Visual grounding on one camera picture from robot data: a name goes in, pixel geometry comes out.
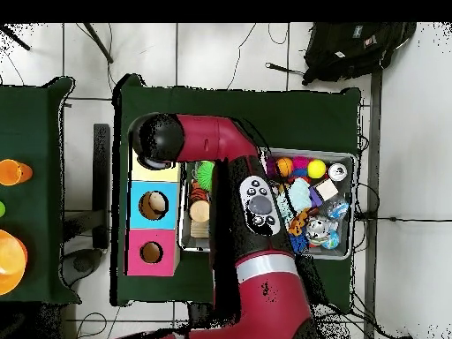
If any wooden box with three holes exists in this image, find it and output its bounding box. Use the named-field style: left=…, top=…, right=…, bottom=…
left=126, top=158, right=184, bottom=278

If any clear mesh bin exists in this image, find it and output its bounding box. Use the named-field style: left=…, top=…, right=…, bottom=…
left=178, top=144, right=358, bottom=261

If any green spiky ball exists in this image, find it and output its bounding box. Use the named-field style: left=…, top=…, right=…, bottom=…
left=194, top=161, right=216, bottom=192

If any tan round wooden block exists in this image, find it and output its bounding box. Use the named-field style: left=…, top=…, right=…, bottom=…
left=190, top=199, right=212, bottom=223

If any small orange basketball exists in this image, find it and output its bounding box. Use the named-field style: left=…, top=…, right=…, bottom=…
left=274, top=156, right=295, bottom=177

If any mint green cloth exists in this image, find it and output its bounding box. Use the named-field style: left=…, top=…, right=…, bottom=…
left=278, top=177, right=313, bottom=220

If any pink spiky ball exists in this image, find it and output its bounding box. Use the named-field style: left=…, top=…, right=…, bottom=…
left=292, top=155, right=313, bottom=177

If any silver drink can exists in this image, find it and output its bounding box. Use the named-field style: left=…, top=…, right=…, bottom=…
left=306, top=218, right=333, bottom=245

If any grey round base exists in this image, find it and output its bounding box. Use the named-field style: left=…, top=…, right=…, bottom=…
left=62, top=248, right=103, bottom=287

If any black backpack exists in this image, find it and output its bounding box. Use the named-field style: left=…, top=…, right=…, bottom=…
left=302, top=22, right=418, bottom=86

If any dark green side tablecloth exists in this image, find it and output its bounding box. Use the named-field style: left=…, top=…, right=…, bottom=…
left=0, top=76, right=80, bottom=305

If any black tripod leg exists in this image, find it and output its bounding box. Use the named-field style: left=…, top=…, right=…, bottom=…
left=0, top=24, right=33, bottom=52
left=83, top=22, right=114, bottom=64

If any orange plastic cup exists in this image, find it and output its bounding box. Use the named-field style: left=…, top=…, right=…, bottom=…
left=0, top=159, right=34, bottom=187

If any orange plastic bowl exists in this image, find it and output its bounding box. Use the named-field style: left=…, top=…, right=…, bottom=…
left=0, top=229, right=29, bottom=297

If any black cable with plug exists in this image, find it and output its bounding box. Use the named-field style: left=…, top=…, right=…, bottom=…
left=265, top=62, right=306, bottom=78

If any thin black floor cable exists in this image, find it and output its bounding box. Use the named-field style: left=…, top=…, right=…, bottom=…
left=225, top=22, right=259, bottom=91

